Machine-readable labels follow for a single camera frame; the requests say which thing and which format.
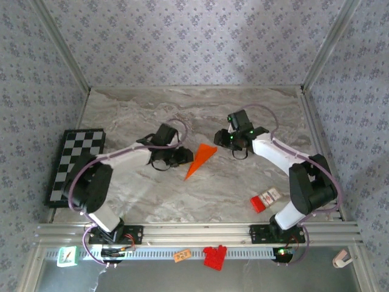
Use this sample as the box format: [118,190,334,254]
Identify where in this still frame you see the orange paper tag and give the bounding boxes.
[173,248,192,264]

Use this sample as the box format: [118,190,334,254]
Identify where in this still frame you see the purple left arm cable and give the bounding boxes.
[68,118,188,268]

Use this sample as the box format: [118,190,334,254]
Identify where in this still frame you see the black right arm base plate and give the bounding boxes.
[249,224,306,245]

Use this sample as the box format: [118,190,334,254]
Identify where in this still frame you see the grey slotted cable duct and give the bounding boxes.
[42,246,305,261]

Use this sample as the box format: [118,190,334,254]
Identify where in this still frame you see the red black right wire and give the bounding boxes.
[287,234,301,252]

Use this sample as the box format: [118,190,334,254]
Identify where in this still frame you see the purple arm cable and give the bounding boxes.
[239,103,344,268]
[68,118,188,268]

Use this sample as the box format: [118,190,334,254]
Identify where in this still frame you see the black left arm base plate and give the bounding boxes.
[88,224,144,246]

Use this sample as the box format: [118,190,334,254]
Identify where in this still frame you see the grey metal shelf panel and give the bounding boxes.
[39,258,362,292]

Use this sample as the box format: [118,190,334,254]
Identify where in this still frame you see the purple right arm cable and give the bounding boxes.
[239,103,344,268]

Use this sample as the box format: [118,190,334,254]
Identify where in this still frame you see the green and white card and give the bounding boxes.
[57,245,80,268]

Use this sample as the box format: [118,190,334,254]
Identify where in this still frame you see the beige clip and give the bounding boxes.
[331,249,354,269]

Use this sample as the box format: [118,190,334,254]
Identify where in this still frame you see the red toy brick cluster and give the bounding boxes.
[202,244,228,271]

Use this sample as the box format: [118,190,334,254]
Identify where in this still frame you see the playing card box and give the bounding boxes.
[258,187,281,209]

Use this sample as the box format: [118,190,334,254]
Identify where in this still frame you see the black grey chessboard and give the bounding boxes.
[45,128,107,209]

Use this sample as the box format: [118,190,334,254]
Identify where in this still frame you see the red black wire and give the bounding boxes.
[123,233,137,252]
[287,234,301,252]

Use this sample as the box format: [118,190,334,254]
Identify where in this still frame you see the red black left wire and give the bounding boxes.
[123,233,137,252]

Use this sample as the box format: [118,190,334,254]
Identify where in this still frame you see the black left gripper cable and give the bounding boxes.
[151,159,171,172]

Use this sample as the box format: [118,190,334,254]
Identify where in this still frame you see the aluminium side rail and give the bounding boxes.
[299,88,347,221]

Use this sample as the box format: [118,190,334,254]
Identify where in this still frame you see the orange paper sheet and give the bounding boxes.
[184,143,218,182]

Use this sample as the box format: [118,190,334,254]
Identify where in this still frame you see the aluminium corner post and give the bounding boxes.
[29,0,92,94]
[302,0,364,92]

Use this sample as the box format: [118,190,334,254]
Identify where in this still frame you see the aluminium rail beam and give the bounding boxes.
[35,221,364,247]

